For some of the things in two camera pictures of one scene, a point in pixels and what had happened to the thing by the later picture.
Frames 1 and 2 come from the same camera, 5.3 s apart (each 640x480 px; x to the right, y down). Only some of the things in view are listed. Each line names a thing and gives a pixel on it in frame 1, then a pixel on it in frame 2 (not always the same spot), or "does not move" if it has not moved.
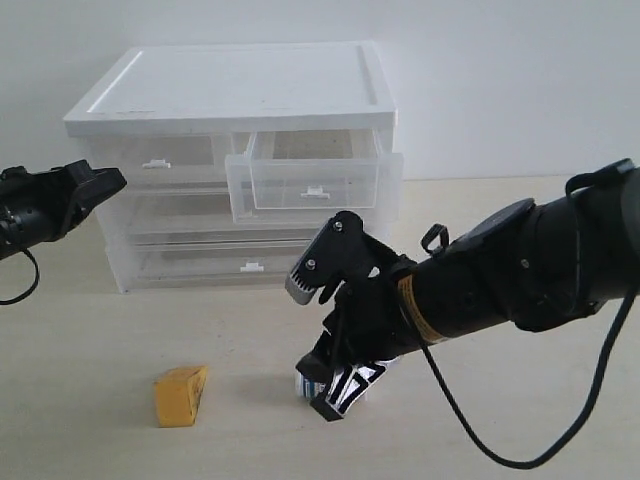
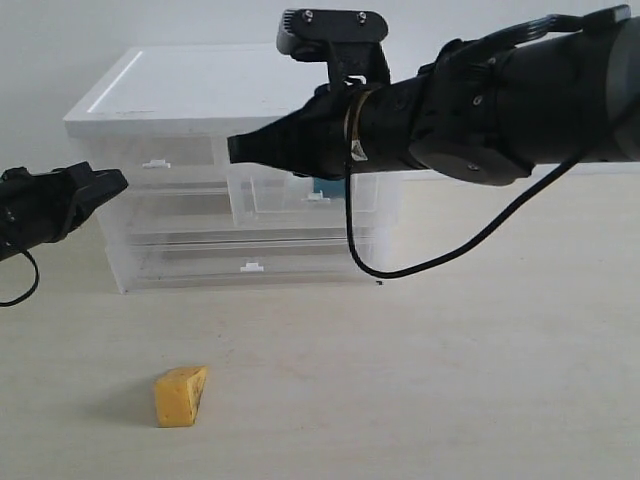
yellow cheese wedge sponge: [178, 392] does not move
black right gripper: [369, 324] → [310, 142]
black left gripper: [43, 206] does not move
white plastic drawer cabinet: [233, 155] does not move
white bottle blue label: [334, 387] → [334, 189]
